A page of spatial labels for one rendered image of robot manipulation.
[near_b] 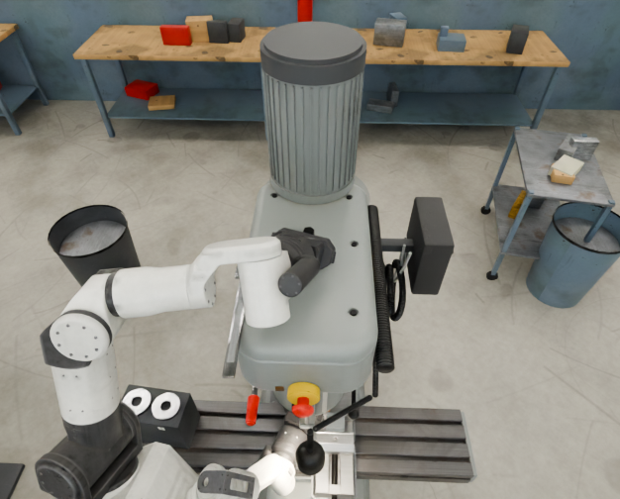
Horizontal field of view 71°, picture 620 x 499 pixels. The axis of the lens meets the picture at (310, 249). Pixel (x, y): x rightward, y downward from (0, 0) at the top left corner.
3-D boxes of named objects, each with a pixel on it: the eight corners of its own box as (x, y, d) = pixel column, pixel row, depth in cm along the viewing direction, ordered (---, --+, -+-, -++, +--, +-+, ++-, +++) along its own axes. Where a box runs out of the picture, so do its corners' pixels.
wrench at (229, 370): (241, 379, 68) (240, 376, 68) (216, 378, 68) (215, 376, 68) (258, 263, 85) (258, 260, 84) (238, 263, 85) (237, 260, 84)
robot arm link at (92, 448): (33, 426, 68) (48, 483, 74) (80, 446, 66) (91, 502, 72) (88, 377, 78) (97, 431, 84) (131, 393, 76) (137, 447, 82)
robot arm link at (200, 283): (289, 291, 66) (202, 300, 67) (281, 234, 64) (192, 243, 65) (286, 306, 60) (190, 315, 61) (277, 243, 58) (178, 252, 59)
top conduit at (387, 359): (393, 374, 82) (396, 364, 79) (370, 373, 82) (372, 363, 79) (376, 214, 113) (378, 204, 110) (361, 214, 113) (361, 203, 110)
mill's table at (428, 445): (474, 484, 150) (480, 477, 145) (120, 469, 154) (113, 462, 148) (461, 418, 166) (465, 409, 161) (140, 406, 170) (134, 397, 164)
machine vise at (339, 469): (357, 501, 140) (360, 491, 132) (310, 499, 140) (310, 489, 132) (354, 397, 164) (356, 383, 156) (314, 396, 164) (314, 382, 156)
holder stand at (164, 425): (189, 449, 151) (176, 427, 136) (129, 440, 153) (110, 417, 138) (200, 416, 159) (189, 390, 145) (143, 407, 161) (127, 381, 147)
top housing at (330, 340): (372, 398, 83) (382, 355, 71) (236, 393, 83) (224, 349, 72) (361, 228, 115) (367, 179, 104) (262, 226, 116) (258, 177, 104)
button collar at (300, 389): (319, 407, 82) (320, 392, 77) (287, 406, 82) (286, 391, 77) (319, 396, 83) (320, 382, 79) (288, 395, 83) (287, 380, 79)
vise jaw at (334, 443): (354, 454, 143) (354, 450, 140) (315, 453, 143) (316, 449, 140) (353, 437, 147) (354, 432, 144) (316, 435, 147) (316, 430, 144)
